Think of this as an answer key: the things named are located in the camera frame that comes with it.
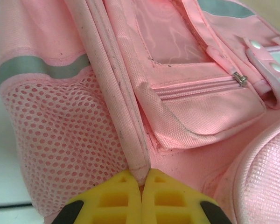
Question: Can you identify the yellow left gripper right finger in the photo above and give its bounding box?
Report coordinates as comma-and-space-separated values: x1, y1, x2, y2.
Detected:
141, 168, 225, 224

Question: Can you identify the pink student backpack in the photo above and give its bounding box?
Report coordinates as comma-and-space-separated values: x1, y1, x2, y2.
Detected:
0, 0, 280, 224

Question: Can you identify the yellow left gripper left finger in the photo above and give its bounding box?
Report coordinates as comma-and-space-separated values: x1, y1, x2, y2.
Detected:
60, 169, 142, 224

